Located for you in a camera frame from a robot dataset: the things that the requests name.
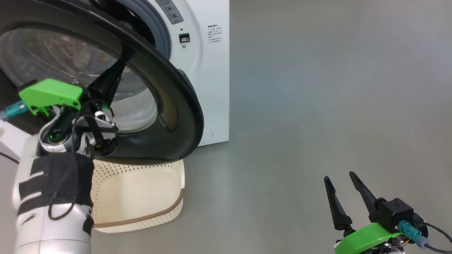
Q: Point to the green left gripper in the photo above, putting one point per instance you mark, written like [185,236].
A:
[53,92]

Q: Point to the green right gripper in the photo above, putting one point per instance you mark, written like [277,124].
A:
[363,240]

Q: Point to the black round glass washer door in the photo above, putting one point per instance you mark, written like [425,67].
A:
[183,116]

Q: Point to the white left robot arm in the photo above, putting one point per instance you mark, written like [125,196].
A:
[53,229]

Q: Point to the grey rubber door gasket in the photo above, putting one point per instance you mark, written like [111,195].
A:
[160,31]

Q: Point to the black door latch slot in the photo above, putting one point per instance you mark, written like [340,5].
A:
[184,38]

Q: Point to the white front-load washing machine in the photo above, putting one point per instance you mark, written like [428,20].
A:
[212,88]

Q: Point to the grey instruction sticker strip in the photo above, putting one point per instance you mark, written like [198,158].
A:
[171,10]

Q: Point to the round filter cover panel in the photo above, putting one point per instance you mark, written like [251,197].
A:
[208,134]

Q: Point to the cream perforated laundry basket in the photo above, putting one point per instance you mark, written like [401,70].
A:
[141,197]

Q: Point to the small text warning sticker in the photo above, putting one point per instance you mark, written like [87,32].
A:
[214,33]

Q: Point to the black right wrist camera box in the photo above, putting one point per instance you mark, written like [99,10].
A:
[397,213]

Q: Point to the teal right camera connector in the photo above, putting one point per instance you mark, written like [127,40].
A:
[411,233]

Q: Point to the teal camera connector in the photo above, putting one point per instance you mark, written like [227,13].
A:
[14,109]
[411,233]

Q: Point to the teal left camera connector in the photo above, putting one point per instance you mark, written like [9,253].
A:
[14,109]

